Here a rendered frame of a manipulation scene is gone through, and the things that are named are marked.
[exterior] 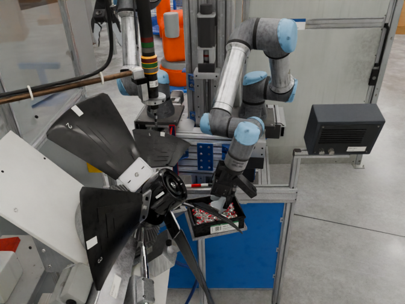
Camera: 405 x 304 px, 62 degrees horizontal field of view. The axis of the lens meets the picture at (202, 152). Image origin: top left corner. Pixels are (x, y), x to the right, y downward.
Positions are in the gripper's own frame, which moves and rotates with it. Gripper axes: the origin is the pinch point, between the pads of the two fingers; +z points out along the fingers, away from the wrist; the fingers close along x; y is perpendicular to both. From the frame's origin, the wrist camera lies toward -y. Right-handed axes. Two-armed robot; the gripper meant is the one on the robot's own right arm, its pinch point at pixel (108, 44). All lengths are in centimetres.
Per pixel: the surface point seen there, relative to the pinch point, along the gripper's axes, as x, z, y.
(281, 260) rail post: -77, 109, -17
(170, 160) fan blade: -27, 28, -44
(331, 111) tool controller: -88, 24, -16
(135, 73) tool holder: -22, -6, -55
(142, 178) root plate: -21, 24, -59
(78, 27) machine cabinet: 155, 70, 383
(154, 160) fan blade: -22, 27, -45
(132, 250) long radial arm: -19, 38, -74
